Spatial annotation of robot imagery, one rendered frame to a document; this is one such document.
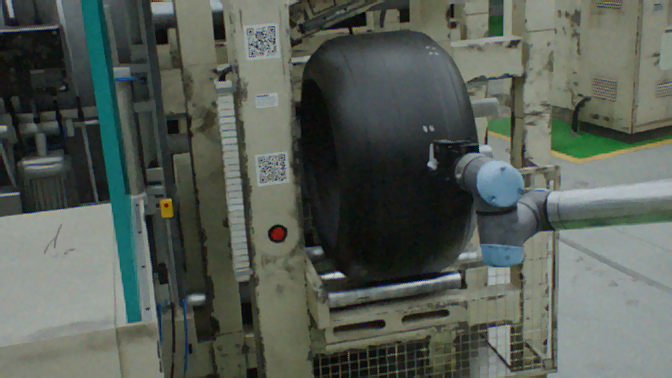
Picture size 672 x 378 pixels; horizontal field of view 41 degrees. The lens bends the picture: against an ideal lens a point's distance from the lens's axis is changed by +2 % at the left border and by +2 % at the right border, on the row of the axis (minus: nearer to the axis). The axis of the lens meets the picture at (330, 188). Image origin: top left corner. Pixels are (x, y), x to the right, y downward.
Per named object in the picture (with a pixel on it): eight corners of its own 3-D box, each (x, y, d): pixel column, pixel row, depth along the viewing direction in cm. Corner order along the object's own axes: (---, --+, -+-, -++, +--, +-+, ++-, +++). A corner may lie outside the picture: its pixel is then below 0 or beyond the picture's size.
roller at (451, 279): (325, 312, 207) (324, 295, 206) (320, 304, 212) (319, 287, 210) (465, 290, 215) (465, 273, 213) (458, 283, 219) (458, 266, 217)
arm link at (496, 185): (488, 217, 154) (482, 169, 152) (464, 204, 164) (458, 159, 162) (530, 207, 155) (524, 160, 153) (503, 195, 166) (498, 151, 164)
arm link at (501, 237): (541, 251, 165) (534, 194, 163) (513, 272, 157) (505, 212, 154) (502, 248, 170) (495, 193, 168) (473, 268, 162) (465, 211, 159)
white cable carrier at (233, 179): (235, 281, 209) (216, 82, 194) (233, 273, 214) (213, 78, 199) (254, 278, 210) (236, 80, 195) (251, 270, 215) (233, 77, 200)
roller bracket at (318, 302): (319, 331, 204) (316, 292, 201) (286, 267, 241) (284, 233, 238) (333, 329, 205) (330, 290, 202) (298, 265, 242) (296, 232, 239)
